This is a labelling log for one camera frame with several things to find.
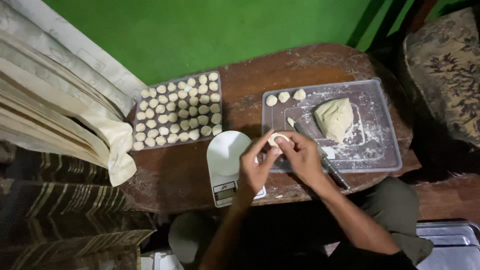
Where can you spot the white kitchen scale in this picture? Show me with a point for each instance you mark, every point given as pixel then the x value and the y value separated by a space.
pixel 227 165

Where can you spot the tiny dough scrap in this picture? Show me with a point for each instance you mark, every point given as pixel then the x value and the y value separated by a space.
pixel 290 121

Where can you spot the floral patterned armchair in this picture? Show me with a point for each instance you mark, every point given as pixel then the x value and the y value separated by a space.
pixel 446 71

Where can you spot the cream curtain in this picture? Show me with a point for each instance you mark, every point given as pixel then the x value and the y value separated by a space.
pixel 63 93

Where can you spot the clear plastic tray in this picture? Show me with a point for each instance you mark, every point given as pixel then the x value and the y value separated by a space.
pixel 178 110

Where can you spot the small dough piece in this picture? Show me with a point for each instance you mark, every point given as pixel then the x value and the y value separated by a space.
pixel 277 137

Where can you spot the clear floured plastic lid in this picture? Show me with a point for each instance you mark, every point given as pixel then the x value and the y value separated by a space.
pixel 369 150

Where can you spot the person's left hand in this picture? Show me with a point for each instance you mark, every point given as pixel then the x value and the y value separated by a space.
pixel 253 168

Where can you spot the round dough ball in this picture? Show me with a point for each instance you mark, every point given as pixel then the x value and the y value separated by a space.
pixel 284 97
pixel 271 100
pixel 299 94

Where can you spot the metal knife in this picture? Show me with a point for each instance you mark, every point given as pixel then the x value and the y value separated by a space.
pixel 330 165

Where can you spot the metal baking tray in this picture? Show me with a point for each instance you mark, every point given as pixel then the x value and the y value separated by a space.
pixel 452 245

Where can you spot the brown wooden table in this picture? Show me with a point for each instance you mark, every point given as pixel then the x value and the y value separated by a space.
pixel 243 112

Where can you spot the person's right hand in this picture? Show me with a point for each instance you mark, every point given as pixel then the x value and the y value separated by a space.
pixel 304 159

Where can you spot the group of dough balls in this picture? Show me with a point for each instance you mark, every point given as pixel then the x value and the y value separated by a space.
pixel 178 109

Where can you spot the striped brown sofa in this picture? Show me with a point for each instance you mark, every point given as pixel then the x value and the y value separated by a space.
pixel 63 217

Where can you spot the large dough lump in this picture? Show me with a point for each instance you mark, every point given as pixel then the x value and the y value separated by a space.
pixel 335 119

